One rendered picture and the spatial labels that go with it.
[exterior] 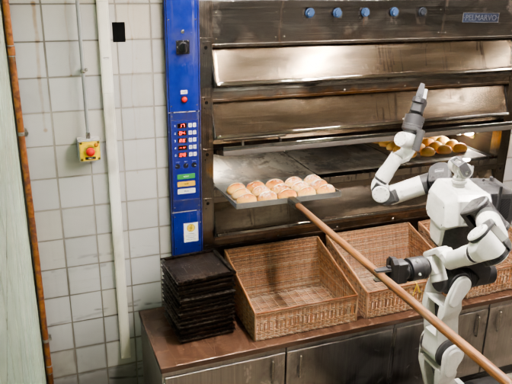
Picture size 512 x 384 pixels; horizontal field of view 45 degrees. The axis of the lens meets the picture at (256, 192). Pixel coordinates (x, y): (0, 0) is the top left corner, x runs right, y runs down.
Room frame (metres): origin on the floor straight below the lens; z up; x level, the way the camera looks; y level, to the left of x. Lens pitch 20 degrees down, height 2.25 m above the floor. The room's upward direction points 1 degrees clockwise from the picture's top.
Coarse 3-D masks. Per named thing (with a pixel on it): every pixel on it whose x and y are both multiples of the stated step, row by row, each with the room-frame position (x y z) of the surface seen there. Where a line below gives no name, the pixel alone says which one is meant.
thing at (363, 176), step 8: (448, 160) 3.53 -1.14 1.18; (464, 160) 3.54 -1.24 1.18; (472, 160) 3.54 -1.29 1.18; (480, 160) 3.55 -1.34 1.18; (488, 160) 3.58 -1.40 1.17; (496, 160) 3.60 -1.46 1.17; (376, 168) 3.35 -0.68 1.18; (400, 168) 3.36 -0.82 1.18; (408, 168) 3.37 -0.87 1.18; (416, 168) 3.39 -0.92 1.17; (424, 168) 3.41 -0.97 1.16; (320, 176) 3.20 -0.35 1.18; (328, 176) 3.20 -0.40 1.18; (336, 176) 3.20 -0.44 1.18; (344, 176) 3.22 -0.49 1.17; (352, 176) 3.24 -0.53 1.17; (360, 176) 3.26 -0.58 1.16; (368, 176) 3.28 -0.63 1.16; (216, 192) 2.96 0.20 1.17
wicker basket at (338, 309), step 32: (224, 256) 2.93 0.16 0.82; (256, 256) 2.99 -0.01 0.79; (320, 256) 3.08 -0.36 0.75; (256, 288) 2.94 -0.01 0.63; (288, 288) 2.99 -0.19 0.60; (320, 288) 3.02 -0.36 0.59; (352, 288) 2.74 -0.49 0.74; (256, 320) 2.51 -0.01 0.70; (288, 320) 2.68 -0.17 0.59; (320, 320) 2.63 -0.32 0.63; (352, 320) 2.69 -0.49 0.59
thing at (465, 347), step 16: (304, 208) 2.64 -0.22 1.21; (320, 224) 2.46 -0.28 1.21; (336, 240) 2.31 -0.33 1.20; (352, 256) 2.19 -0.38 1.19; (400, 288) 1.90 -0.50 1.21; (416, 304) 1.80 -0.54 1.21; (432, 320) 1.71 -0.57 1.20; (448, 336) 1.63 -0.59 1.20; (464, 352) 1.56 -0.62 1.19; (496, 368) 1.45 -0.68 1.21
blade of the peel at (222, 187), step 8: (296, 176) 3.18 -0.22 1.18; (304, 176) 3.18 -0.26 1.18; (216, 184) 3.02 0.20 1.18; (224, 184) 3.03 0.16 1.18; (264, 184) 3.04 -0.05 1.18; (224, 192) 2.91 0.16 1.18; (336, 192) 2.88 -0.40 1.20; (232, 200) 2.74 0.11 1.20; (264, 200) 2.74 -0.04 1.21; (272, 200) 2.76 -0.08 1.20; (280, 200) 2.77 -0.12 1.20; (304, 200) 2.82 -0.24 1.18; (240, 208) 2.70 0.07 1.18
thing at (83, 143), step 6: (78, 138) 2.70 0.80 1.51; (84, 138) 2.70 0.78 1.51; (96, 138) 2.70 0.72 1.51; (78, 144) 2.65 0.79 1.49; (84, 144) 2.66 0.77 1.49; (90, 144) 2.67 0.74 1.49; (78, 150) 2.65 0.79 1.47; (84, 150) 2.66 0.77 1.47; (96, 150) 2.68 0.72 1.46; (78, 156) 2.66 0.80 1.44; (84, 156) 2.66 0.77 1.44; (90, 156) 2.67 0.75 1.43; (96, 156) 2.68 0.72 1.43
